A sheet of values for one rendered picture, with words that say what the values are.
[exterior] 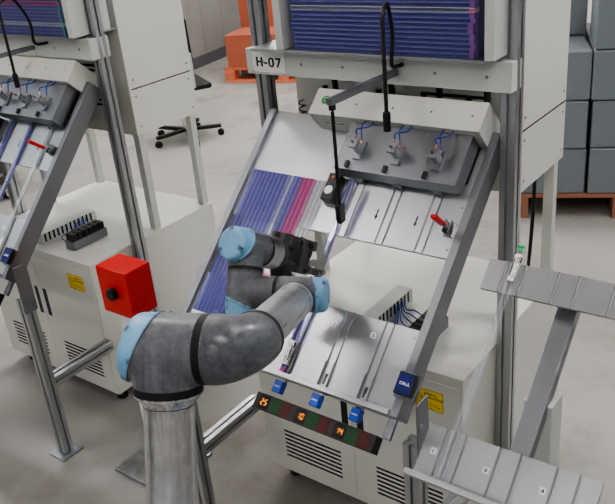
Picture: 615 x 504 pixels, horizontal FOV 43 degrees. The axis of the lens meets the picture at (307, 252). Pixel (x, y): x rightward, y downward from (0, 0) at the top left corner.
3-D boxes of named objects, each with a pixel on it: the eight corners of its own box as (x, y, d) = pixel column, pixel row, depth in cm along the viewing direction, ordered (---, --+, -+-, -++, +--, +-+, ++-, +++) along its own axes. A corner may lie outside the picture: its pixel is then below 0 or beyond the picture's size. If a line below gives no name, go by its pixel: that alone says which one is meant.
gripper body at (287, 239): (320, 243, 183) (291, 234, 173) (311, 278, 183) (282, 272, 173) (294, 237, 188) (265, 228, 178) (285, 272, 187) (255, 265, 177)
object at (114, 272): (163, 496, 258) (118, 288, 224) (115, 471, 271) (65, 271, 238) (212, 454, 274) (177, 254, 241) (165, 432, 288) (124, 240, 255)
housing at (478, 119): (495, 161, 191) (478, 131, 180) (330, 139, 219) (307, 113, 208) (505, 133, 193) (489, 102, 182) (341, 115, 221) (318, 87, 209)
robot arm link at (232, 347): (264, 326, 118) (331, 264, 164) (195, 324, 120) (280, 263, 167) (267, 400, 120) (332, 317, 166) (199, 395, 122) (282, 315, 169)
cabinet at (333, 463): (463, 562, 222) (462, 381, 196) (271, 476, 262) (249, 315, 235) (548, 434, 268) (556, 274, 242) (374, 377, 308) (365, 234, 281)
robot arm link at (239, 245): (213, 264, 164) (216, 224, 165) (245, 271, 173) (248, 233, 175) (243, 263, 160) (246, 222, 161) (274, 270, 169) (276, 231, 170)
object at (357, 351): (396, 414, 173) (391, 410, 171) (183, 338, 211) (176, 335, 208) (425, 334, 178) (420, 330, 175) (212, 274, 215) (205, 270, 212)
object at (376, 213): (455, 267, 184) (448, 258, 180) (242, 220, 221) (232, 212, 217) (499, 144, 191) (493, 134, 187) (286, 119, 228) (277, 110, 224)
